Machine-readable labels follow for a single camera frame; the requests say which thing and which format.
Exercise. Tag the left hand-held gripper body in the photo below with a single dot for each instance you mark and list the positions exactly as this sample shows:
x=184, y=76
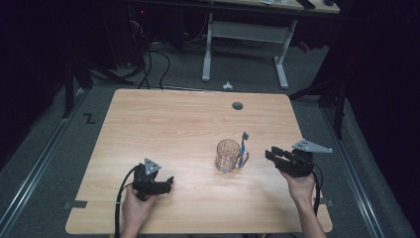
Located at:
x=147, y=181

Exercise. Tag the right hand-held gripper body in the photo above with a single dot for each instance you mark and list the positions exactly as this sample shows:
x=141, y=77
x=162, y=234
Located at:
x=297, y=162

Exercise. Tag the blue toothbrush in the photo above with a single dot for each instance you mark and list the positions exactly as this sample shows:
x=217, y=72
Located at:
x=243, y=145

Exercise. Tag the clear glass mug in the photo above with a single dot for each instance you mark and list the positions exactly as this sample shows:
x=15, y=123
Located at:
x=227, y=157

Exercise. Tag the person's right hand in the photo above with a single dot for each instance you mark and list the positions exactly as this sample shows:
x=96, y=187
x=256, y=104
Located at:
x=300, y=188

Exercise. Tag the person's left hand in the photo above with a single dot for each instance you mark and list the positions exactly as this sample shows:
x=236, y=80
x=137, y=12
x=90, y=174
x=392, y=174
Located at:
x=135, y=208

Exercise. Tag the grey tape strip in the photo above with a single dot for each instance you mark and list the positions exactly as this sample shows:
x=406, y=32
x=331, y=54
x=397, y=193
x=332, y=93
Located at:
x=76, y=204
x=326, y=202

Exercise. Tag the black metal stand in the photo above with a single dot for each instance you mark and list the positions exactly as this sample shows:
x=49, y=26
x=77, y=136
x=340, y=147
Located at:
x=74, y=86
x=330, y=95

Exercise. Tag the small white floor object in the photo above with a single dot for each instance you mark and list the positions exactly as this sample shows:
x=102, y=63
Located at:
x=227, y=86

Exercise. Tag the metal floor rail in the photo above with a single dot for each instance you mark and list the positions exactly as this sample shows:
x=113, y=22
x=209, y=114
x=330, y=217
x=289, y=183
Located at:
x=36, y=165
x=353, y=178

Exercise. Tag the desk with white frame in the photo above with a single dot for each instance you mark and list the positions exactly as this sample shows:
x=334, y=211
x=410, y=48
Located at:
x=247, y=31

